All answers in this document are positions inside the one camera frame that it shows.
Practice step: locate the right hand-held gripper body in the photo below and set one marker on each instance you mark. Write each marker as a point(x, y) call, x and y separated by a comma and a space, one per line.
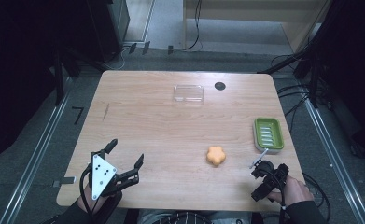
point(272, 174)

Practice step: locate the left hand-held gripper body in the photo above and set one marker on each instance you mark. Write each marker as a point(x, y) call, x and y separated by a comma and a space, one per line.
point(101, 175)

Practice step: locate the person's left hand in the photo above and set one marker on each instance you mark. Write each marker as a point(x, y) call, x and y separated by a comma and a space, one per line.
point(88, 202)

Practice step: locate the green soap dish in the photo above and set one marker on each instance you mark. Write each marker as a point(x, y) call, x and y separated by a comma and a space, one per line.
point(268, 134)

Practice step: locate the orange flower-shaped soap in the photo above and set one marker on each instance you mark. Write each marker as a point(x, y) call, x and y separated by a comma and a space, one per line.
point(216, 155)

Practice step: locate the black metal stand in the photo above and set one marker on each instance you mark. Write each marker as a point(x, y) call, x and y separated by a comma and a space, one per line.
point(309, 74)
point(58, 77)

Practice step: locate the clear plastic box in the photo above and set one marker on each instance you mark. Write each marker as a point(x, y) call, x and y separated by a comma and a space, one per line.
point(189, 94)

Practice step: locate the black round table grommet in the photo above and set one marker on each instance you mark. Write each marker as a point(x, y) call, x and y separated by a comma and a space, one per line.
point(219, 86)

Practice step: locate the dark curtain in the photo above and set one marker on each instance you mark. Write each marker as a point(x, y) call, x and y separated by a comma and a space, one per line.
point(18, 71)
point(351, 68)

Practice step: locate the black cabinet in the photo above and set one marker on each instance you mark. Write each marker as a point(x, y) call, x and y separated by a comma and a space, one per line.
point(108, 28)

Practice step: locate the light wooden shelf unit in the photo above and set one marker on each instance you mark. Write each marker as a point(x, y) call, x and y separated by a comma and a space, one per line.
point(255, 14)

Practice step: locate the grey table bracket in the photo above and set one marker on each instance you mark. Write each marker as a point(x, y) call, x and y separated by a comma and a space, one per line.
point(64, 181)

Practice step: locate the aluminium floor rail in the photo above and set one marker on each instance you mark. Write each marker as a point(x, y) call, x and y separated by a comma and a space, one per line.
point(337, 161)
point(35, 155)

